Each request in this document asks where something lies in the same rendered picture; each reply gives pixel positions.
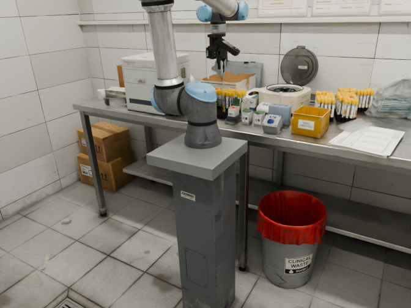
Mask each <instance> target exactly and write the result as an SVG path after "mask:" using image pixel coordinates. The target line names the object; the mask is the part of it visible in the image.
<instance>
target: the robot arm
mask: <svg viewBox="0 0 411 308"><path fill-rule="evenodd" d="M139 1H141V6H142V8H143V9H144V10H145V11H146V12H147V17H148V22H149V29H150V36H151V41H152V48H153V53H154V60H155V68H156V72H157V79H156V81H155V82H154V86H153V88H152V89H151V94H150V100H151V103H152V106H153V107H154V109H155V110H156V111H158V112H161V113H164V114H174V115H180V116H187V120H188V126H187V130H186V134H185V137H184V140H185V145H186V146H187V147H190V148H193V149H210V148H213V147H216V146H218V145H220V144H221V143H222V136H221V134H220V131H219V128H218V125H217V96H216V90H215V88H214V87H213V86H212V85H210V84H207V83H204V82H189V83H187V84H186V85H185V86H184V81H183V78H181V77H180V76H179V69H178V64H177V54H176V45H175V40H174V30H173V24H172V15H171V8H172V7H173V5H174V0H139ZM195 1H202V2H203V3H204V4H201V5H199V6H198V8H197V10H196V16H197V18H198V20H199V21H201V22H205V23H207V22H210V32H211V34H207V37H209V45H210V46H208V47H207V48H206V55H207V51H208V56H207V58H208V59H216V61H215V65H214V66H212V70H213V71H215V72H217V73H219V76H220V78H222V76H223V73H225V71H226V67H227V62H228V52H229V53H231V54H232V55H233V56H237V55H239V53H240V50H239V49H238V48H236V47H235V46H233V45H232V44H230V43H229V42H227V41H226V40H225V39H223V38H222V37H225V36H226V33H225V32H226V21H243V20H246V19H247V17H248V4H247V3H246V2H242V1H240V2H237V1H236V0H195Z"/></svg>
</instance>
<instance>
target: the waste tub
mask: <svg viewBox="0 0 411 308"><path fill-rule="evenodd" d="M330 111H331V109H325V108H317V107H311V106H301V107H299V108H298V109H297V110H295V111H294V112H293V113H292V128H291V134H296V135H300V136H306V137H310V138H317V139H320V138H321V137H322V136H323V135H324V134H325V133H326V132H327V130H328V124H329V119H330Z"/></svg>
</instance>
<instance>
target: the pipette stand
mask: <svg viewBox="0 0 411 308"><path fill-rule="evenodd" d="M291 107H292V105H287V104H281V105H280V104H276V103H271V104H269V106H268V114H271V115H277V116H281V119H282V123H283V128H287V127H288V126H289V125H290V124H291Z"/></svg>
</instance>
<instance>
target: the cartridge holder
mask: <svg viewBox="0 0 411 308"><path fill-rule="evenodd" d="M241 120H242V118H241V117H240V114H239V115H237V116H236V117H232V116H228V115H227V120H225V121H224V123H226V124H231V125H235V124H236V123H238V122H239V121H241Z"/></svg>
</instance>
